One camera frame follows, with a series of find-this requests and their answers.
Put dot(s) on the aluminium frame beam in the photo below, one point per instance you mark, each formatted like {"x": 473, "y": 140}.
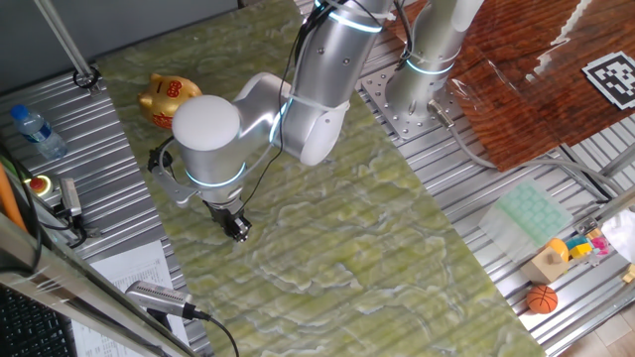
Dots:
{"x": 74, "y": 292}

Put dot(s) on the white plastic bag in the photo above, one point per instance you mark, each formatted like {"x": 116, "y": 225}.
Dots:
{"x": 622, "y": 233}

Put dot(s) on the small orange basketball toy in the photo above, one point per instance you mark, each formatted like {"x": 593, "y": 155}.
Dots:
{"x": 542, "y": 299}

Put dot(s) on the small wooden block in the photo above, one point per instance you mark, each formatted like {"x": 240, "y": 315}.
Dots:
{"x": 543, "y": 268}

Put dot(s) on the aluminium frame bar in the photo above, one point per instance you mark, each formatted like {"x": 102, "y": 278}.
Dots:
{"x": 615, "y": 205}
{"x": 620, "y": 161}

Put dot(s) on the golden piggy bank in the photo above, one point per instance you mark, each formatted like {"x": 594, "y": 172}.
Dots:
{"x": 159, "y": 99}

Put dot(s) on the pink toy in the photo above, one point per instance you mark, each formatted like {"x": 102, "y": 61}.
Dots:
{"x": 600, "y": 245}

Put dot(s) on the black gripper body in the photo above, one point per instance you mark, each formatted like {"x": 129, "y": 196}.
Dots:
{"x": 225, "y": 210}

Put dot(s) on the aluminium frame bracket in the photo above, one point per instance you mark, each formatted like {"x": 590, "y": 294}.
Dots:
{"x": 62, "y": 37}

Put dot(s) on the yellow wooden block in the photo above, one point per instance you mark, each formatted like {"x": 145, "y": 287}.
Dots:
{"x": 630, "y": 274}

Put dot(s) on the red emergency stop button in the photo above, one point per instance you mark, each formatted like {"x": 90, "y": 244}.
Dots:
{"x": 37, "y": 184}

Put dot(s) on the printed white paper sheet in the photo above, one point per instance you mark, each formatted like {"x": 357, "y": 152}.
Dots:
{"x": 134, "y": 268}

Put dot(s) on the black keyboard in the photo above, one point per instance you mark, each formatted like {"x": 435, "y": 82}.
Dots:
{"x": 30, "y": 332}

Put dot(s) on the small orange toy block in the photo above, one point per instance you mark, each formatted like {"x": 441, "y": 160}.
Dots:
{"x": 594, "y": 233}

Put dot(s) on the translucent green grid tray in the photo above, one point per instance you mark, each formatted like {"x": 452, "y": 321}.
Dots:
{"x": 531, "y": 213}

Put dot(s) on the orange rod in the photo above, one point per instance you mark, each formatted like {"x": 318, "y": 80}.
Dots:
{"x": 10, "y": 203}

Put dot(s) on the teal and yellow toy block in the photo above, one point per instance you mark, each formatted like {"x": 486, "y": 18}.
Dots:
{"x": 579, "y": 250}

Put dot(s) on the clear plastic water bottle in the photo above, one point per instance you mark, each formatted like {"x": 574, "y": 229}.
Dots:
{"x": 42, "y": 136}

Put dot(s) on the green marble pattern mat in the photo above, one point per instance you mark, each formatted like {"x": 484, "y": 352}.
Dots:
{"x": 322, "y": 248}

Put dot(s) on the silver camera on stand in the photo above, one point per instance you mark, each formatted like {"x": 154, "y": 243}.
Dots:
{"x": 159, "y": 296}

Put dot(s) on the black white marker tag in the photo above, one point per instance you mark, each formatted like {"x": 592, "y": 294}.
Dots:
{"x": 615, "y": 79}

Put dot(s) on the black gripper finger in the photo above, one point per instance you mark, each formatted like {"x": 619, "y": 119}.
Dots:
{"x": 233, "y": 230}
{"x": 244, "y": 229}

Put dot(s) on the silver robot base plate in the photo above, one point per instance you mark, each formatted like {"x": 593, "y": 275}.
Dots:
{"x": 412, "y": 126}

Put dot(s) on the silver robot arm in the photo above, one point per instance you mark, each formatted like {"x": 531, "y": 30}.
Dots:
{"x": 322, "y": 64}

